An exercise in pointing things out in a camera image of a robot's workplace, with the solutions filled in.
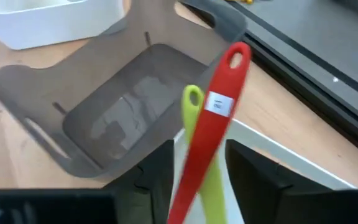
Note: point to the grey translucent plastic bin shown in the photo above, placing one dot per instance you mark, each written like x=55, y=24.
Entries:
x=104, y=77

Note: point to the black aluminium table frame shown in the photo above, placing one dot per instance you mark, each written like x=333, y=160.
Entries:
x=322, y=102

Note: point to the white plastic storage bin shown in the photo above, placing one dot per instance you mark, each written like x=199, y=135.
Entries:
x=42, y=28
x=275, y=152

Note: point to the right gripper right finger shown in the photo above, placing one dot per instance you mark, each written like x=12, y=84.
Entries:
x=291, y=208

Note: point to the green silicone spoon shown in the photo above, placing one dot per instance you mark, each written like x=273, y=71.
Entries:
x=189, y=118

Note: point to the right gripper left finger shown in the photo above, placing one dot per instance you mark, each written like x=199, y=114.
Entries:
x=73, y=208

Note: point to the red silicone spoon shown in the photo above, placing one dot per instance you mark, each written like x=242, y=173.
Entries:
x=216, y=124

